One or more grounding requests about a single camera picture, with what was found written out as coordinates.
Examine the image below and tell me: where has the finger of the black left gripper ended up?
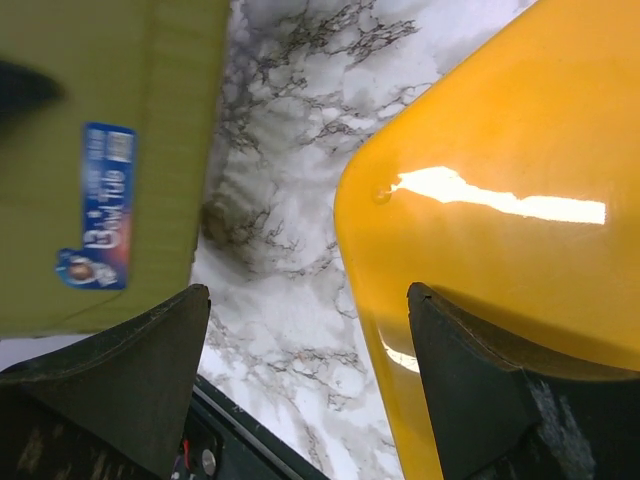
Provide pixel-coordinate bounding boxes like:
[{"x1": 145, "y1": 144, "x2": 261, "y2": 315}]
[{"x1": 1, "y1": 60, "x2": 65, "y2": 135}]

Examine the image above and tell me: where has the yellow plastic bin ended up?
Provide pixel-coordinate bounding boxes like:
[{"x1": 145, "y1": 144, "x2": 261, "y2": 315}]
[{"x1": 335, "y1": 1, "x2": 639, "y2": 479}]

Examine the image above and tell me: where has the olive green plastic tub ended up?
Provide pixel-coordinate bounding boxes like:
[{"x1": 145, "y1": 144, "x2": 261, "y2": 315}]
[{"x1": 1, "y1": 1, "x2": 230, "y2": 337}]

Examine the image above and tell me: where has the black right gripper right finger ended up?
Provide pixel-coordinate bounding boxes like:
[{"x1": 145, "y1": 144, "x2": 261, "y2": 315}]
[{"x1": 407, "y1": 283, "x2": 639, "y2": 479}]

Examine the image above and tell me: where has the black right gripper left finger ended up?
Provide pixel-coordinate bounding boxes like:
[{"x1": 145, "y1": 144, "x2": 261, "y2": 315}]
[{"x1": 1, "y1": 285, "x2": 210, "y2": 479}]

